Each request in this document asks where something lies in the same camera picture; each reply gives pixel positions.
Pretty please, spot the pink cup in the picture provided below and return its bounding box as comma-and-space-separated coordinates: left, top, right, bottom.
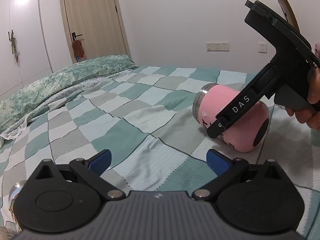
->
192, 83, 270, 153

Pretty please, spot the steel cup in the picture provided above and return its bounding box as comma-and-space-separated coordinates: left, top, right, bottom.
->
9, 180, 27, 212

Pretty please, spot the right hand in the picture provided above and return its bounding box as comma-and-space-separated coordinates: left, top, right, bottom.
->
285, 67, 320, 132

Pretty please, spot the checkered bed blanket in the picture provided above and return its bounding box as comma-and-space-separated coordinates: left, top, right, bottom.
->
0, 65, 320, 238

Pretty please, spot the green floral quilt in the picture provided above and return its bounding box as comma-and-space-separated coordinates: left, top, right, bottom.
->
1, 55, 136, 145

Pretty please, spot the brown plush toy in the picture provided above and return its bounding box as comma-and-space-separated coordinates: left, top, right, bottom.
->
72, 40, 85, 59

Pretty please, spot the white wardrobe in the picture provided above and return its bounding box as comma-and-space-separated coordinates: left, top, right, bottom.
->
1, 0, 53, 99

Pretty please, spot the hanging green ornament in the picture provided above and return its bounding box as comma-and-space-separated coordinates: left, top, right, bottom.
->
9, 30, 19, 64

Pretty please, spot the beige wooden door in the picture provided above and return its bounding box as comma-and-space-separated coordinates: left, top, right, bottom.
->
60, 0, 131, 63

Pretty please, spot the wall power outlet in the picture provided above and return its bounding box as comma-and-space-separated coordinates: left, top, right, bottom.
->
206, 42, 229, 51

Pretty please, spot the black door handle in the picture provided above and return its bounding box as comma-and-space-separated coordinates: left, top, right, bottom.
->
71, 32, 82, 42

